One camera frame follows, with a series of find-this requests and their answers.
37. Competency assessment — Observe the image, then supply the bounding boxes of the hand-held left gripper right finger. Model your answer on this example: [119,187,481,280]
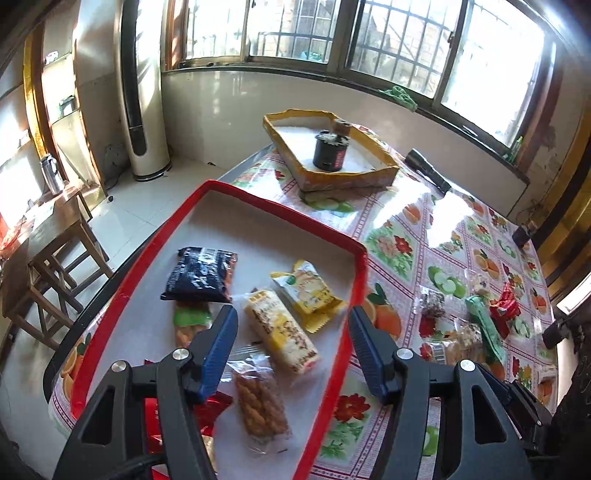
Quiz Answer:
[347,305,532,480]

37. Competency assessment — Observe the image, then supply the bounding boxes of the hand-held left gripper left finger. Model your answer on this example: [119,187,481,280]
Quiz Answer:
[53,305,239,480]

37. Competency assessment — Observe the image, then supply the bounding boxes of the clear packet green label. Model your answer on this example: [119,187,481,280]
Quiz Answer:
[173,302,214,348]

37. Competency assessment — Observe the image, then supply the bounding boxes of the red and yellow snack packet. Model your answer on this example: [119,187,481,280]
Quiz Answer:
[143,360,233,464]

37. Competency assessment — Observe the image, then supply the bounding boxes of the twisted pastry clear packet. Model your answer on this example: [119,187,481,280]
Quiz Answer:
[228,354,293,445]

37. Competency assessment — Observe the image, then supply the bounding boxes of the long yellow rice cracker packet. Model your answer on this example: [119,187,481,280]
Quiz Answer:
[243,289,321,376]

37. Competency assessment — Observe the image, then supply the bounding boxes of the black snack packet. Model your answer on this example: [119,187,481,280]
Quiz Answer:
[160,246,239,304]

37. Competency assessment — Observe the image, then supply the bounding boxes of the purple speckled cake clear packet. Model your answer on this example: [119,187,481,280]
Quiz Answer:
[419,286,447,320]

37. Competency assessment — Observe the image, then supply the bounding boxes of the small yellow snack packet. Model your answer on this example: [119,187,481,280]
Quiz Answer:
[270,259,347,333]

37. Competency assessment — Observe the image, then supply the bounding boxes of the green snack packet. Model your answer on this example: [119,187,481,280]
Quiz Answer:
[465,295,507,366]

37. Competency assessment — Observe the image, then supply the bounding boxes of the clear packet orange snack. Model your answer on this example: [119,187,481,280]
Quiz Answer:
[455,323,484,354]

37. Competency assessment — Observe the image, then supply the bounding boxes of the red tray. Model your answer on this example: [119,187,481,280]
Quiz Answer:
[70,180,369,480]

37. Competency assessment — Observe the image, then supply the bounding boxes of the person's dark clothing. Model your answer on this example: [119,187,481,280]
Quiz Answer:
[553,323,591,480]

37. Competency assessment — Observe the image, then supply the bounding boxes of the clear packet pale biscuits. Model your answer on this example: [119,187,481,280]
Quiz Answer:
[425,339,465,366]

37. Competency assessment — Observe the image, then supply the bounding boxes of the black cylinder pot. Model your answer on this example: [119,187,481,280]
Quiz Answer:
[542,318,572,350]

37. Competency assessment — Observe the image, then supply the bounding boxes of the red snack packet white label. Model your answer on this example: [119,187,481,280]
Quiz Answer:
[489,283,523,325]

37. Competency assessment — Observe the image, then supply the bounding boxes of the floral plastic tablecloth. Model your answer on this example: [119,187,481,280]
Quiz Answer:
[48,143,560,480]

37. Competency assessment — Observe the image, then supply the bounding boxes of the yellow cardboard box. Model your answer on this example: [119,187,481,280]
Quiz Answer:
[263,109,400,192]

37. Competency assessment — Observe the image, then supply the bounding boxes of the wooden stool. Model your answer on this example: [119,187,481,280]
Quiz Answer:
[2,231,114,352]

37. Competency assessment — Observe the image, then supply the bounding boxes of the black flashlight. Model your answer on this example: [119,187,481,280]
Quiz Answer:
[405,148,452,194]

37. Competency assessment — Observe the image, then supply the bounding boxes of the black jar red label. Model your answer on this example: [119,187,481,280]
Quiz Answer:
[312,119,348,173]

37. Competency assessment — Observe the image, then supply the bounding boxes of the wooden table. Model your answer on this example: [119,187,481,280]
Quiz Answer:
[0,185,95,287]

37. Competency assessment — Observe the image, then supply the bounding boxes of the steel kettle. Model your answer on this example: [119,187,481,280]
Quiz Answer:
[39,154,66,195]

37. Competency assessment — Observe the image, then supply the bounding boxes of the white tower air conditioner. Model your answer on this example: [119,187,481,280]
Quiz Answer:
[120,0,172,182]

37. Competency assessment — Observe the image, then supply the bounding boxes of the green cloth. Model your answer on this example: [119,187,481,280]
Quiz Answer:
[379,85,419,112]

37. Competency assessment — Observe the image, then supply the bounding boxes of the barred window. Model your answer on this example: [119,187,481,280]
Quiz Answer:
[166,0,565,149]

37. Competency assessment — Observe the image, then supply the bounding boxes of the wall shelf unit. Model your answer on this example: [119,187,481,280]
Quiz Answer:
[0,23,108,222]

